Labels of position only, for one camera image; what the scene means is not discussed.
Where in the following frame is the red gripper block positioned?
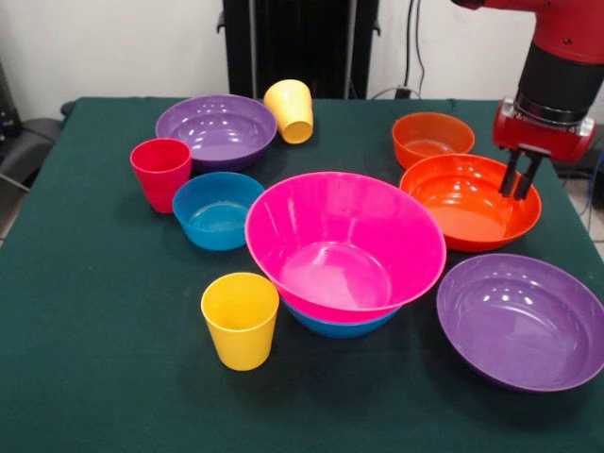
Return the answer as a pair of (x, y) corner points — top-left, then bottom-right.
(492, 101), (598, 202)

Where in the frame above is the large orange plastic bowl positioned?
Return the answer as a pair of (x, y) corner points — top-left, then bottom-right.
(399, 153), (543, 253)

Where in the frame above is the pink plastic bowl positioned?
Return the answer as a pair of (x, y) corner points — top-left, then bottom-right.
(243, 171), (448, 325)

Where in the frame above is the black equipment base with knob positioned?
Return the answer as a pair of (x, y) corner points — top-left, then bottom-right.
(549, 117), (604, 179)

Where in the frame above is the small orange plastic bowl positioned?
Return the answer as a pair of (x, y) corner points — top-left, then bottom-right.
(391, 111), (477, 171)

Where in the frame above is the purple plastic bowl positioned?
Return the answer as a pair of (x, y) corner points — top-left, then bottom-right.
(155, 93), (278, 172)
(435, 253), (604, 393)

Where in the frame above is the yellow plastic cup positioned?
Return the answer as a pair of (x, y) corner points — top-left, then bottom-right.
(200, 272), (280, 372)
(262, 78), (314, 126)
(277, 111), (315, 145)

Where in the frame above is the large blue plastic bowl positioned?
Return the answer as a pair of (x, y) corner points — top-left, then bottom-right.
(281, 301), (402, 340)

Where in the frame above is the dark green tablecloth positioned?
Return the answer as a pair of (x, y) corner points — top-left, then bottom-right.
(0, 96), (604, 453)

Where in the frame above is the small blue plastic bowl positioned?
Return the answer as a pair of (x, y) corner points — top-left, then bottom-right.
(172, 171), (266, 251)

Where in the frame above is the red plastic cup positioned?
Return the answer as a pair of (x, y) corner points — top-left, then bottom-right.
(129, 137), (193, 215)

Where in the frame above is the black padded equipment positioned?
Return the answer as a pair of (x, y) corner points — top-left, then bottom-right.
(0, 117), (65, 190)

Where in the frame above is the dark device box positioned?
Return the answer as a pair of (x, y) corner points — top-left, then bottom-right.
(0, 60), (20, 139)

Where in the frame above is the blue cable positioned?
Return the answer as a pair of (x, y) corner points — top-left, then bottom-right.
(582, 155), (604, 232)

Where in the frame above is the grey cable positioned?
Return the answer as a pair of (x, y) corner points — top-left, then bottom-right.
(369, 86), (423, 101)

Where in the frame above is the black wall cable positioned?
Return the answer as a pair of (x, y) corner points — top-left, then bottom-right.
(413, 0), (427, 94)
(403, 0), (413, 92)

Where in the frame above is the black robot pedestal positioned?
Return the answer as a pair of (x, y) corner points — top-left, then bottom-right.
(216, 0), (381, 100)

